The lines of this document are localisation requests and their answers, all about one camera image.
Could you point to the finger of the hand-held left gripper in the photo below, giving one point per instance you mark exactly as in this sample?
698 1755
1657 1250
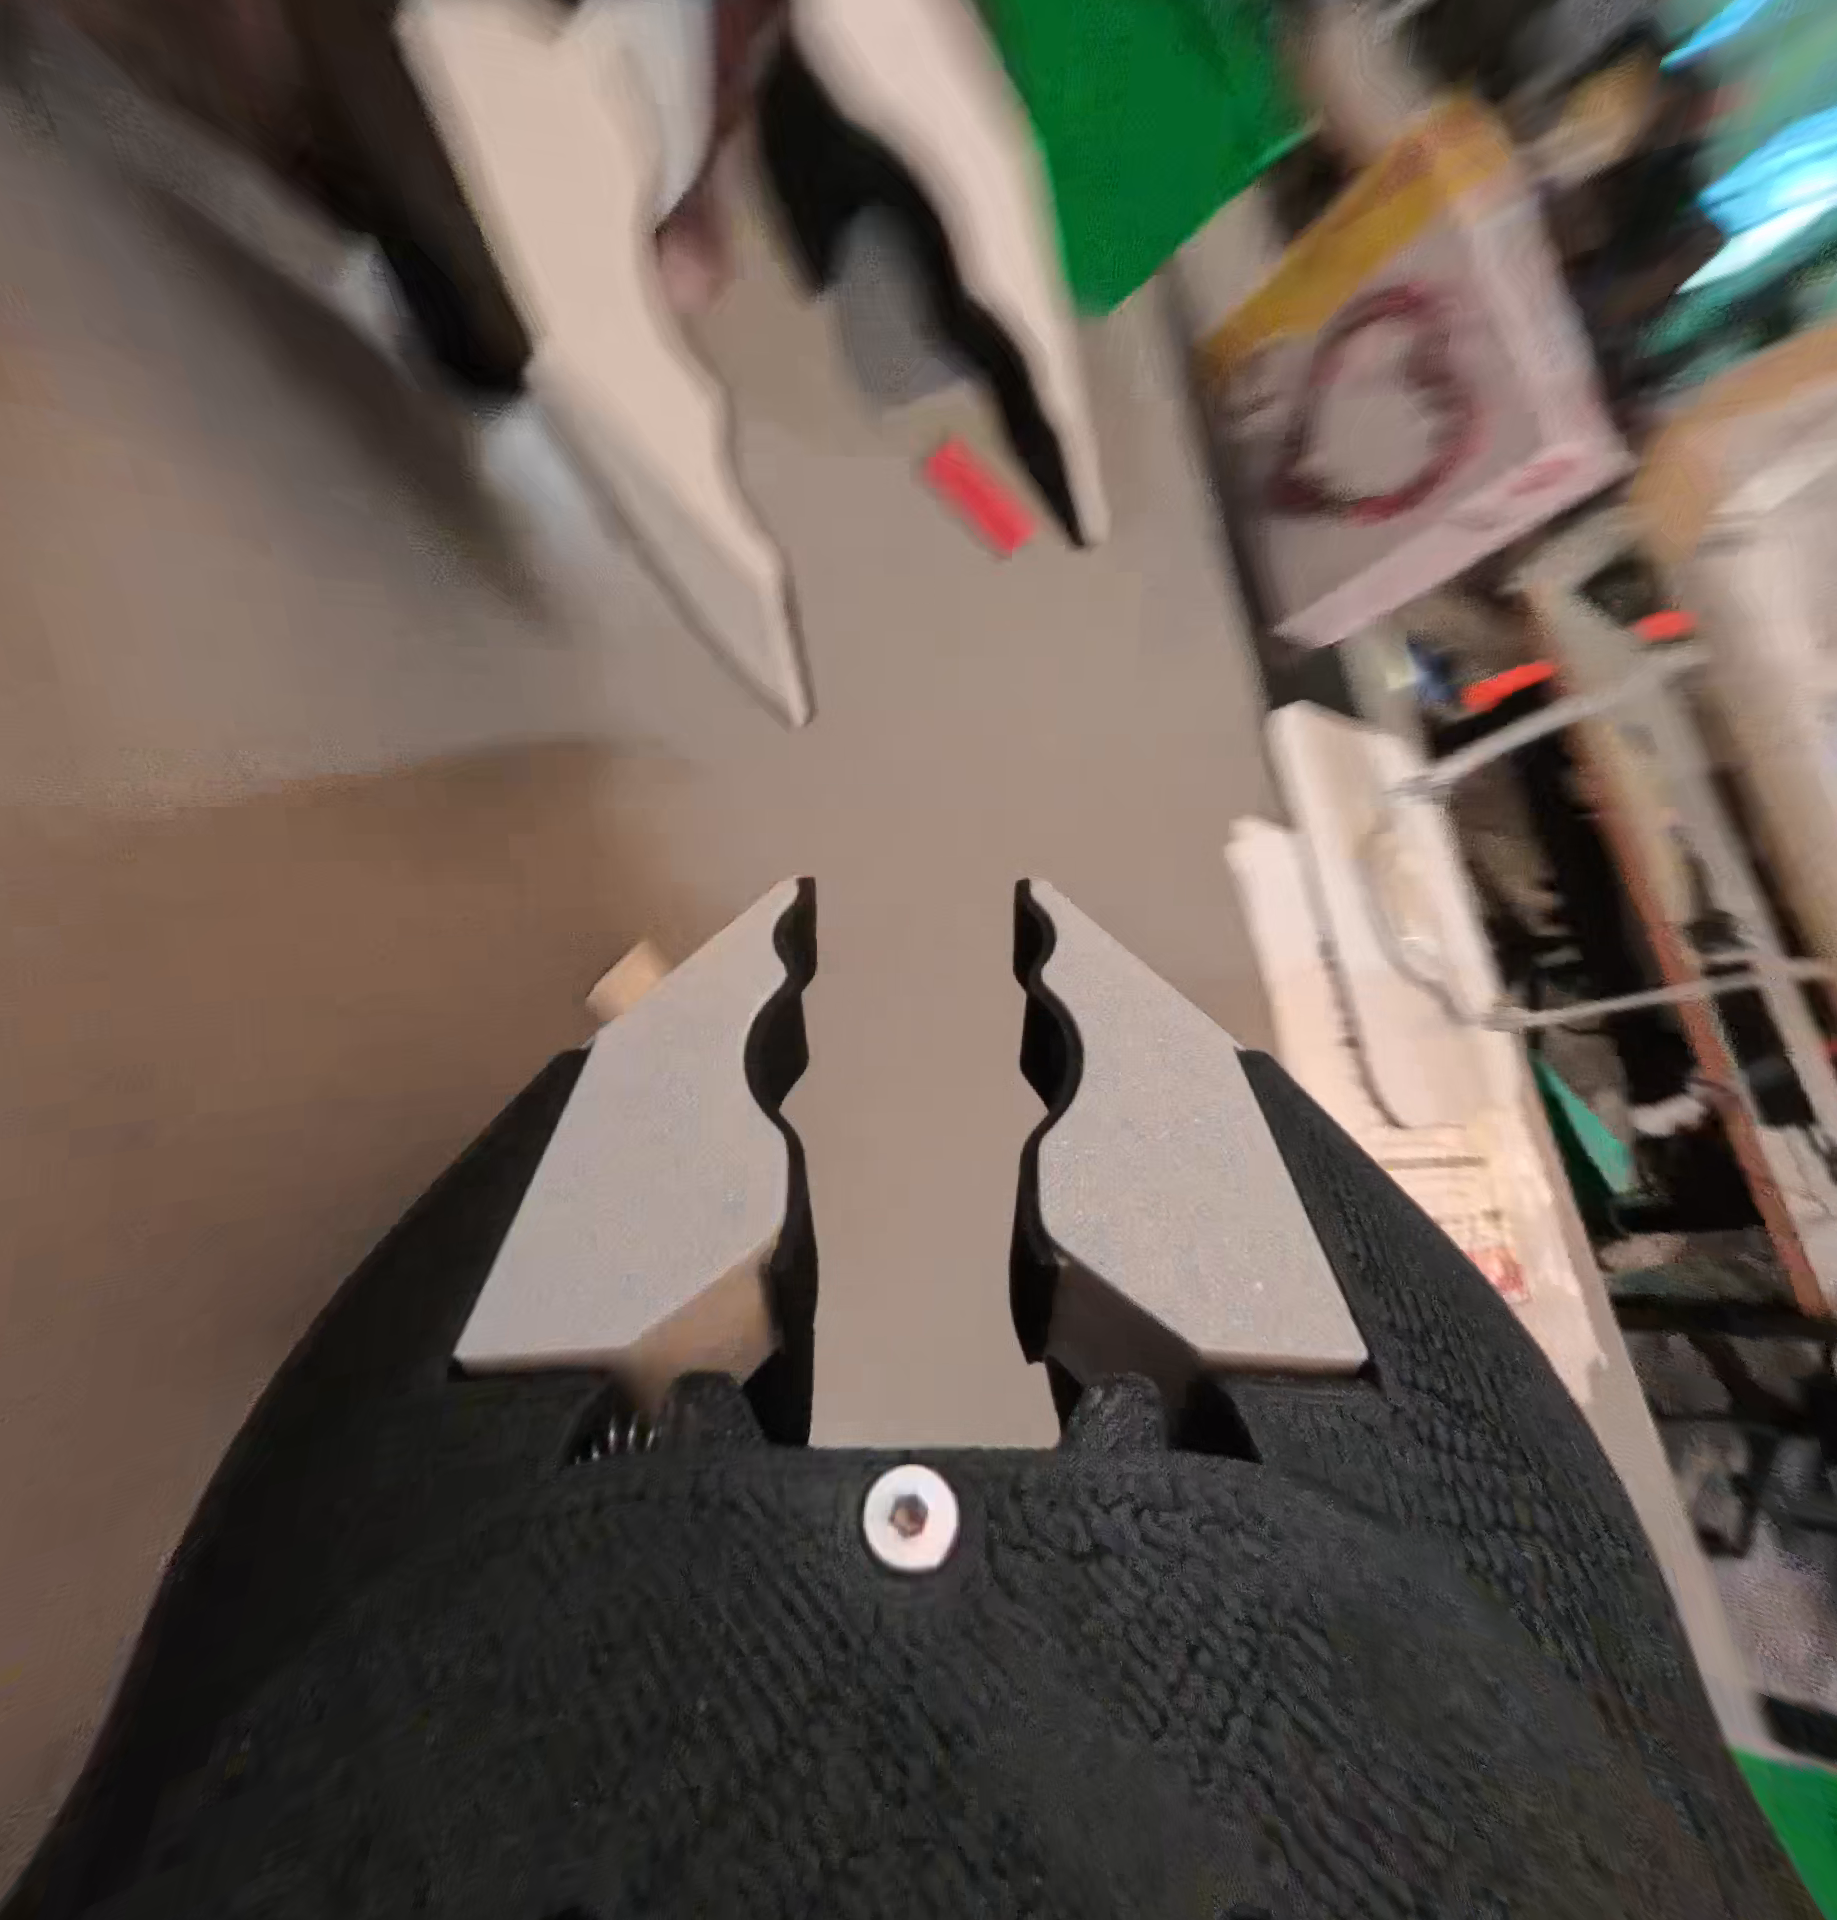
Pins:
949 151
618 375

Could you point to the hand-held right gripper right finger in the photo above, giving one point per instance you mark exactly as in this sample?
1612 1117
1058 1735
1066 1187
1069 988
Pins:
1174 1200

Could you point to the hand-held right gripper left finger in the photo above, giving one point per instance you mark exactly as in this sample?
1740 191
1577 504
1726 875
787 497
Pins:
633 1200

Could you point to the red lego plate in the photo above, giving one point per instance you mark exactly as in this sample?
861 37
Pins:
979 496

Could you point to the lego set box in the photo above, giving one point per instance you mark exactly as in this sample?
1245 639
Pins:
1398 390

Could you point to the green plastic bin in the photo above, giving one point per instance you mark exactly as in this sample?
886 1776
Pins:
1819 1845
1129 135

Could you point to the clear plastic bag with papers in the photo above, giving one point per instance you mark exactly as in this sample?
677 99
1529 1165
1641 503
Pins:
1473 1215

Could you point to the wooden book stand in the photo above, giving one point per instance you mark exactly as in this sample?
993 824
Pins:
1354 901

